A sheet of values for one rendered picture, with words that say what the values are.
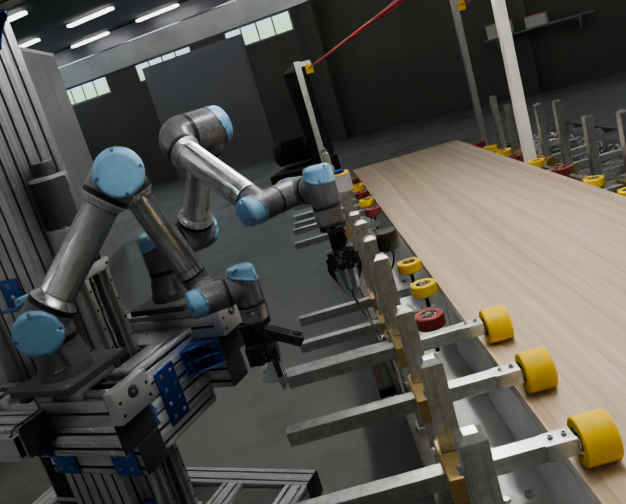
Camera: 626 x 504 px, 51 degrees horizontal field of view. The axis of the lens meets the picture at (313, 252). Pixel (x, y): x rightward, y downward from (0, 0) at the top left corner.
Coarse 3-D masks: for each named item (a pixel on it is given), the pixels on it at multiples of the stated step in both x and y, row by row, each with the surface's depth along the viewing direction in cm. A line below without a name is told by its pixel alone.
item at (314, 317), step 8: (400, 288) 227; (408, 288) 225; (368, 296) 228; (400, 296) 226; (344, 304) 227; (352, 304) 226; (368, 304) 226; (312, 312) 229; (320, 312) 227; (328, 312) 226; (336, 312) 226; (344, 312) 227; (304, 320) 227; (312, 320) 227; (320, 320) 227
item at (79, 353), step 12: (72, 336) 171; (60, 348) 169; (72, 348) 170; (84, 348) 173; (36, 360) 171; (48, 360) 168; (60, 360) 169; (72, 360) 169; (84, 360) 171; (48, 372) 168; (60, 372) 168; (72, 372) 169
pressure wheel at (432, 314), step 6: (420, 312) 179; (426, 312) 176; (432, 312) 177; (438, 312) 175; (420, 318) 175; (426, 318) 174; (432, 318) 173; (438, 318) 173; (444, 318) 175; (420, 324) 174; (426, 324) 173; (432, 324) 173; (438, 324) 173; (444, 324) 174; (420, 330) 175; (426, 330) 174; (432, 330) 173; (438, 348) 178
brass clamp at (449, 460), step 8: (432, 448) 110; (440, 448) 106; (440, 456) 104; (448, 456) 103; (456, 456) 103; (448, 464) 101; (456, 464) 101; (448, 472) 100; (448, 480) 99; (456, 480) 98; (464, 480) 98; (456, 488) 98; (464, 488) 98; (456, 496) 98; (464, 496) 98
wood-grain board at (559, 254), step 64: (384, 192) 351; (448, 192) 308; (512, 192) 275; (576, 192) 248; (448, 256) 219; (512, 256) 202; (576, 256) 187; (512, 320) 159; (576, 320) 150; (576, 384) 125
